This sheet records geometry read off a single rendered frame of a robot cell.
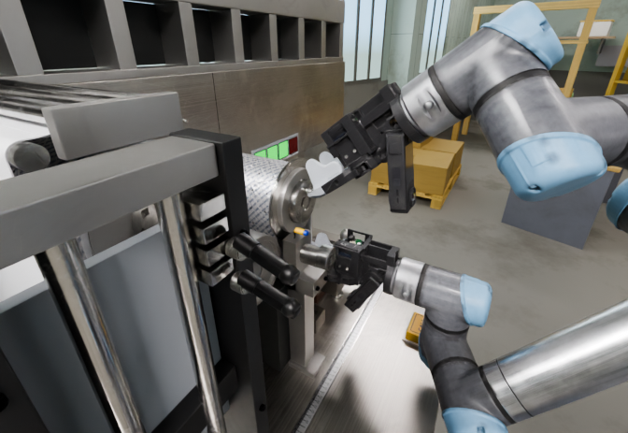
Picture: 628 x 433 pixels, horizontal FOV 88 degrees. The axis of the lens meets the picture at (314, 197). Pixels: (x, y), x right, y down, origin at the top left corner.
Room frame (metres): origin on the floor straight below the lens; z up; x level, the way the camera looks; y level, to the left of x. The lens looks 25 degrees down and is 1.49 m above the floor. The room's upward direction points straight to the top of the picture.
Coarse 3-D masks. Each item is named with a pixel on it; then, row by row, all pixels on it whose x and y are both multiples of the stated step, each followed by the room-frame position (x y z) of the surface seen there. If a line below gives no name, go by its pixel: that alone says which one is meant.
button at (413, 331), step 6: (414, 312) 0.58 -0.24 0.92; (414, 318) 0.56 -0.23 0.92; (420, 318) 0.56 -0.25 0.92; (414, 324) 0.54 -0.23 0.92; (420, 324) 0.54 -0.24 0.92; (408, 330) 0.52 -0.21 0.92; (414, 330) 0.52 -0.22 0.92; (420, 330) 0.52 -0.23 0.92; (408, 336) 0.52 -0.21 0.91; (414, 336) 0.51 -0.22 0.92
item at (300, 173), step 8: (296, 168) 0.51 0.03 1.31; (304, 168) 0.52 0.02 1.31; (288, 176) 0.49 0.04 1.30; (296, 176) 0.50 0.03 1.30; (304, 176) 0.52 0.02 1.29; (288, 184) 0.48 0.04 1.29; (280, 192) 0.47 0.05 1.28; (288, 192) 0.47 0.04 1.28; (280, 200) 0.46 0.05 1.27; (288, 200) 0.47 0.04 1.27; (280, 208) 0.46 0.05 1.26; (280, 216) 0.46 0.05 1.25; (288, 216) 0.47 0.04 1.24; (280, 224) 0.46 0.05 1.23; (288, 224) 0.47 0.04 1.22; (296, 224) 0.49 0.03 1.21; (304, 224) 0.52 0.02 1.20
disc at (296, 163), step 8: (296, 160) 0.52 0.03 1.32; (304, 160) 0.54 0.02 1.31; (288, 168) 0.49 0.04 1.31; (280, 176) 0.47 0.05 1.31; (280, 184) 0.47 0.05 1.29; (272, 192) 0.46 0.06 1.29; (272, 200) 0.45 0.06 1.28; (272, 208) 0.45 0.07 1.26; (272, 216) 0.45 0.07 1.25; (272, 224) 0.45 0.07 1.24; (280, 232) 0.47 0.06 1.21; (288, 232) 0.49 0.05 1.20
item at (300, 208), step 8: (296, 184) 0.50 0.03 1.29; (304, 184) 0.50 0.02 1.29; (312, 184) 0.52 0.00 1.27; (296, 192) 0.48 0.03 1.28; (304, 192) 0.50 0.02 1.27; (296, 200) 0.48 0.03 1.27; (304, 200) 0.50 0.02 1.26; (312, 200) 0.52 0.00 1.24; (288, 208) 0.47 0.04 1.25; (296, 208) 0.48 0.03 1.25; (304, 208) 0.50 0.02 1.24; (312, 208) 0.52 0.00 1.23; (296, 216) 0.47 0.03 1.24; (304, 216) 0.50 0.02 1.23
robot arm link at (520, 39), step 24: (504, 24) 0.36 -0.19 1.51; (528, 24) 0.34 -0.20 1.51; (456, 48) 0.39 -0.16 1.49; (480, 48) 0.36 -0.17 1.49; (504, 48) 0.35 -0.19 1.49; (528, 48) 0.34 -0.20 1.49; (552, 48) 0.33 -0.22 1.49; (432, 72) 0.39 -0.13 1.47; (456, 72) 0.37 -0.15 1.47; (480, 72) 0.35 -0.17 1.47; (504, 72) 0.33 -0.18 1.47; (456, 96) 0.37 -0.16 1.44; (480, 96) 0.34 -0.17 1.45
